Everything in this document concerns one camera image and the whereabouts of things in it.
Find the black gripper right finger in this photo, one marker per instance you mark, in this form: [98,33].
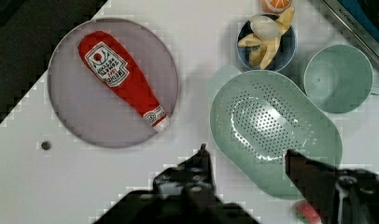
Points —
[340,196]

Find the red toy strawberry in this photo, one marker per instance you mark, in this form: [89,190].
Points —
[306,213]

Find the red plush ketchup bottle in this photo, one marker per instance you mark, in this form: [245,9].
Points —
[111,63]

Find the green perforated plastic strainer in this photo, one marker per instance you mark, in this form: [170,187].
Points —
[257,116]

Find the green plastic cup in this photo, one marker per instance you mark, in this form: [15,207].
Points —
[337,79]

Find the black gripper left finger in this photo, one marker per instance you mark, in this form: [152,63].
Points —
[191,176]

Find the grey round plate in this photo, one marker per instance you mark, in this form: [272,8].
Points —
[89,109]

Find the blue bowl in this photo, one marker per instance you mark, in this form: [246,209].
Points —
[285,52]

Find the orange toy fruit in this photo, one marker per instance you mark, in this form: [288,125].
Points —
[275,6]

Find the silver kitchen appliance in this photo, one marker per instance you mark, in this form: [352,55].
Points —
[361,19]

